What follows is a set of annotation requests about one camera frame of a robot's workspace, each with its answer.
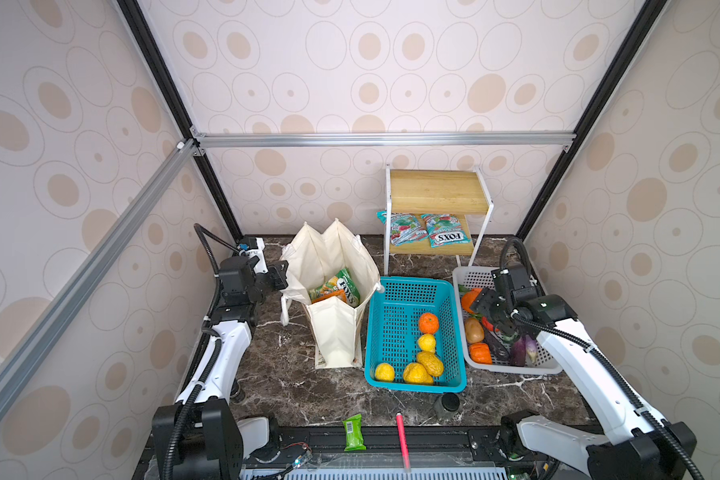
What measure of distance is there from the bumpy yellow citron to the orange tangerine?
0.25 ft

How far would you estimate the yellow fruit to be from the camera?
31.9 inches

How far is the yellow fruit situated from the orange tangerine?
0.12 m
